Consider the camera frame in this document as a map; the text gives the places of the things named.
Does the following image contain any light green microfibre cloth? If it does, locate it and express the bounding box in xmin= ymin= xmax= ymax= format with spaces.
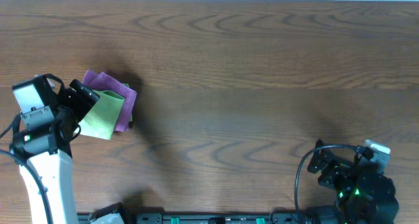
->
xmin=79 ymin=90 xmax=125 ymax=140

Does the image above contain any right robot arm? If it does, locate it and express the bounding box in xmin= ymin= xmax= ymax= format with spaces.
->
xmin=306 ymin=140 xmax=399 ymax=224

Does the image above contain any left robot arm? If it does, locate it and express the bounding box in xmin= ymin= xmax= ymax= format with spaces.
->
xmin=9 ymin=74 xmax=100 ymax=224

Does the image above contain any folded purple cloth stack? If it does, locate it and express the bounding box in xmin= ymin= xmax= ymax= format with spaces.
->
xmin=80 ymin=70 xmax=137 ymax=140

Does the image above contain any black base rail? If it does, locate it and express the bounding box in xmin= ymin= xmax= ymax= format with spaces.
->
xmin=77 ymin=202 xmax=319 ymax=224

